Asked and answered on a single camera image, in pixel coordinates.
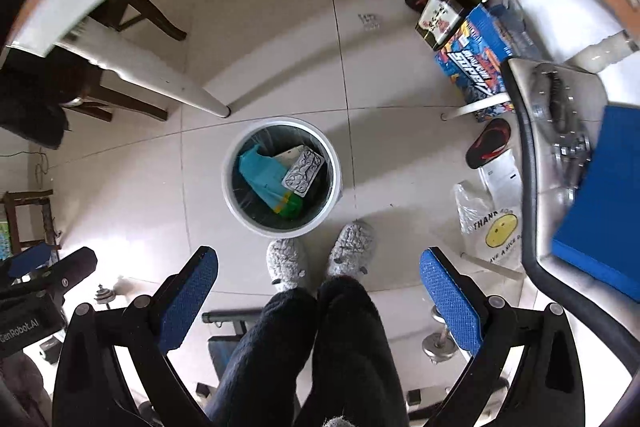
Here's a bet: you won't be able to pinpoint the brown wooden rack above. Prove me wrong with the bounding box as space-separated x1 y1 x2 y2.
0 189 62 260

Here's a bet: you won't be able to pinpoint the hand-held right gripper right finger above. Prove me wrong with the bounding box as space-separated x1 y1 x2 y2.
419 246 586 427

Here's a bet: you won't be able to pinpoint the chrome dumbbell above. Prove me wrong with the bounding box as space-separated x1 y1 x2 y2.
93 276 132 308
421 306 463 365

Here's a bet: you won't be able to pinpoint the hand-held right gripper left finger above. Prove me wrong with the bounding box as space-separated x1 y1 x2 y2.
52 246 221 427

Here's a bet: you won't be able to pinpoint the white cardboard piece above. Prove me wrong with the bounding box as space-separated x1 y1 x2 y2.
272 145 304 168

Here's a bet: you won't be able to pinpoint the black weight bench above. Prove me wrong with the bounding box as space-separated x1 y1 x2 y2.
196 308 266 408

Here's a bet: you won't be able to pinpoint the person's right leg dark pants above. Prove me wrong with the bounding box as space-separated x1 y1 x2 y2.
295 276 411 427

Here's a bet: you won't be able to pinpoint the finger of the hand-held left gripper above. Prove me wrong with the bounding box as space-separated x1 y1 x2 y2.
0 243 62 282
20 246 99 304

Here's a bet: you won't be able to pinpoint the person's leg dark pants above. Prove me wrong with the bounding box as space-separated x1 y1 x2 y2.
204 288 318 427
295 276 411 427

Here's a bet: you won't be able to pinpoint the teal plastic packet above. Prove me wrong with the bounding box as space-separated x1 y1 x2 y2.
238 144 296 210

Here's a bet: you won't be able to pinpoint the white trash bin black liner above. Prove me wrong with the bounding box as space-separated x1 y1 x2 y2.
221 116 343 238

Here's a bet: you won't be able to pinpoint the silver blister pack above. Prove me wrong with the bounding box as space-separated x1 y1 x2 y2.
281 146 326 198

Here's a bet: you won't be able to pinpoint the black white box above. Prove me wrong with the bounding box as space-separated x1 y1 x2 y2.
414 0 488 52

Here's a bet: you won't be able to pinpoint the person's left leg dark pants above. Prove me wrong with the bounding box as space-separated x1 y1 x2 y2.
204 288 318 427

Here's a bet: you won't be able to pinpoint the white paper sheet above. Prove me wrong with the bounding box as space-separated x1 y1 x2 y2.
479 149 522 212

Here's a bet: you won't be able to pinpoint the green cable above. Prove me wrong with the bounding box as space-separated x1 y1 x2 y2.
0 146 51 182

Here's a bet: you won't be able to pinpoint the grey fuzzy slipper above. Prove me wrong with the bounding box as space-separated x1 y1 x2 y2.
266 237 309 293
326 221 376 279

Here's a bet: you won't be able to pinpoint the dark wooden chair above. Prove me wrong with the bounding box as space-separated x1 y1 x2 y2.
60 0 189 124

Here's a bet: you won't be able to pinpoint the white smiley plastic bag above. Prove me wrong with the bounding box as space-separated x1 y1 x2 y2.
454 181 524 272

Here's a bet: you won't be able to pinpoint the green yellow wrapper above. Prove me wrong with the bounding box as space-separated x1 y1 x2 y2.
272 193 305 218

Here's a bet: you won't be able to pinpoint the blue printed cardboard box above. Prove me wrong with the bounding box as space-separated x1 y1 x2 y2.
433 3 521 124

